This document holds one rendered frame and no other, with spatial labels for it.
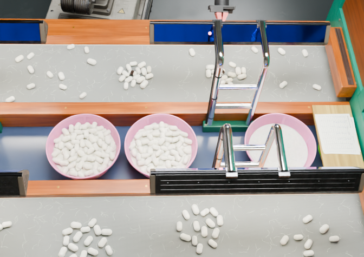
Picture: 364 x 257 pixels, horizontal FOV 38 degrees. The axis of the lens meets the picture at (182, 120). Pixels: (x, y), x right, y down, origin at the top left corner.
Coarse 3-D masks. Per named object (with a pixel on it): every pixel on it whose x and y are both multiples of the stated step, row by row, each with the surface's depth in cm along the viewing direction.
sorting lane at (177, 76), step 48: (0, 48) 214; (48, 48) 215; (96, 48) 216; (144, 48) 217; (192, 48) 219; (240, 48) 220; (288, 48) 221; (0, 96) 201; (48, 96) 203; (96, 96) 204; (144, 96) 205; (192, 96) 206; (240, 96) 207; (288, 96) 208
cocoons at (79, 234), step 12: (0, 228) 173; (84, 228) 174; (96, 228) 174; (180, 228) 175; (204, 228) 176; (216, 228) 176; (324, 228) 178; (192, 240) 174; (336, 240) 176; (60, 252) 169; (84, 252) 169; (96, 252) 170; (108, 252) 170; (312, 252) 173
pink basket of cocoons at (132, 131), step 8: (144, 120) 197; (152, 120) 198; (160, 120) 199; (168, 120) 199; (176, 120) 198; (136, 128) 196; (184, 128) 197; (128, 136) 193; (192, 136) 195; (128, 144) 193; (192, 144) 195; (128, 152) 191; (192, 152) 193; (128, 160) 187; (192, 160) 188; (136, 168) 185
